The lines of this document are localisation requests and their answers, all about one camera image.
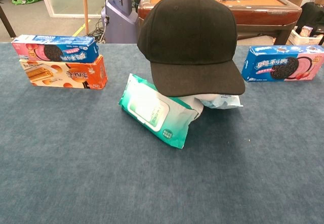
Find dark table leg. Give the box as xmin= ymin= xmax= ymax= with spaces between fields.
xmin=0 ymin=5 xmax=16 ymax=38

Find white foam mannequin head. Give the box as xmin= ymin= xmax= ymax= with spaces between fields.
xmin=180 ymin=92 xmax=221 ymax=120

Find floor cables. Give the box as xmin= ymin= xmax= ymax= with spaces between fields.
xmin=88 ymin=19 xmax=106 ymax=44

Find blue pink Oreo box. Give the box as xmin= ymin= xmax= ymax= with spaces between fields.
xmin=11 ymin=34 xmax=99 ymax=64
xmin=240 ymin=44 xmax=324 ymax=82

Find orange biscuit box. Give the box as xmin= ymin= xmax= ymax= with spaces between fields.
xmin=19 ymin=55 xmax=109 ymax=90

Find purple robot base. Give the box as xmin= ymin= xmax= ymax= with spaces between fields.
xmin=101 ymin=0 xmax=139 ymax=44

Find light blue tissue pack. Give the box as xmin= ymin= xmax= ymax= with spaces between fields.
xmin=202 ymin=94 xmax=244 ymax=110

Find small drink carton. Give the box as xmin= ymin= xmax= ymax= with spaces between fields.
xmin=300 ymin=25 xmax=313 ymax=37

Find wooden pole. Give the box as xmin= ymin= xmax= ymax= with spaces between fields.
xmin=82 ymin=0 xmax=90 ymax=35

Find black chair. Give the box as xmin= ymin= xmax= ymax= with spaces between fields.
xmin=295 ymin=2 xmax=324 ymax=36

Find green wet wipes pack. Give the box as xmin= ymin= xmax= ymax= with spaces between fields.
xmin=118 ymin=73 xmax=199 ymax=150

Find brown mahjong table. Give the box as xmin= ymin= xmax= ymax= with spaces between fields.
xmin=138 ymin=0 xmax=303 ymax=45

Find black baseball cap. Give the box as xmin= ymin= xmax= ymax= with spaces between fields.
xmin=136 ymin=0 xmax=246 ymax=98

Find white crate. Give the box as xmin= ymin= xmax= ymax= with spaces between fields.
xmin=288 ymin=29 xmax=324 ymax=46

